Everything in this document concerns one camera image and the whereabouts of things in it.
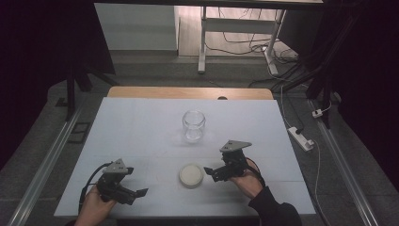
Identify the aluminium floor rail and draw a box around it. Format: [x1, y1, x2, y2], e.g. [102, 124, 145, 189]
[308, 99, 381, 226]
[6, 102, 87, 226]

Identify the black curtain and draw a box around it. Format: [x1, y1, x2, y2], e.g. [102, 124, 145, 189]
[309, 0, 399, 185]
[0, 0, 117, 172]

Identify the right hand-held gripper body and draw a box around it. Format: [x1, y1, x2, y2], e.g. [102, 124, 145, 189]
[219, 139, 253, 181]

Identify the tangle of floor cables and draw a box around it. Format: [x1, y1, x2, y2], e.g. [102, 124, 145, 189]
[205, 7, 299, 64]

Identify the white power strip cable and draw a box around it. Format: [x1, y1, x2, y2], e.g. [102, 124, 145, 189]
[309, 137, 334, 226]

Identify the white metal desk frame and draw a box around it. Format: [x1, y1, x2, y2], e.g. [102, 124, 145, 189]
[197, 6, 287, 76]

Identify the black metal stand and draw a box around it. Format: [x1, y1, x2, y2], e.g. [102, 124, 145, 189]
[272, 15, 357, 130]

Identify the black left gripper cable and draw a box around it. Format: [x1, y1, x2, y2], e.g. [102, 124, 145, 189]
[78, 161, 113, 215]

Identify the wooden table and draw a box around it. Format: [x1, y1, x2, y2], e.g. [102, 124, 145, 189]
[106, 86, 275, 101]

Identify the person's left hand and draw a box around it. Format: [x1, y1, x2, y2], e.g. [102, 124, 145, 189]
[73, 185, 118, 226]

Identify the black tripod stand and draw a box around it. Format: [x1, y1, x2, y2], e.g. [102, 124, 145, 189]
[64, 46, 120, 122]

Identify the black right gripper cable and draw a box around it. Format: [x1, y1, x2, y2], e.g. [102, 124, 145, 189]
[245, 156, 266, 188]

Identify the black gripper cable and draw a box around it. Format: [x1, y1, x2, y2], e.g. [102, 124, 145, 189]
[245, 156, 266, 188]
[78, 161, 113, 215]

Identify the white power strip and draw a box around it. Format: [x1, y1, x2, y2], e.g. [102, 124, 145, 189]
[287, 125, 315, 153]

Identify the person's right hand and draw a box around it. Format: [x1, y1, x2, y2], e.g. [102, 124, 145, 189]
[230, 170, 264, 200]

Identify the clear glass jar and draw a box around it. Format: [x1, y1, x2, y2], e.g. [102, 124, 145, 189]
[182, 109, 207, 144]

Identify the white round jar lid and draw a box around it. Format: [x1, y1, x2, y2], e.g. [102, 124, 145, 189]
[178, 163, 205, 189]

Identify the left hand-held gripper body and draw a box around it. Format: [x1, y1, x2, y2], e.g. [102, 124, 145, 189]
[95, 158, 136, 203]

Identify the black plug cable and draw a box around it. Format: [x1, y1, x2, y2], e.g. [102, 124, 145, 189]
[280, 85, 305, 135]

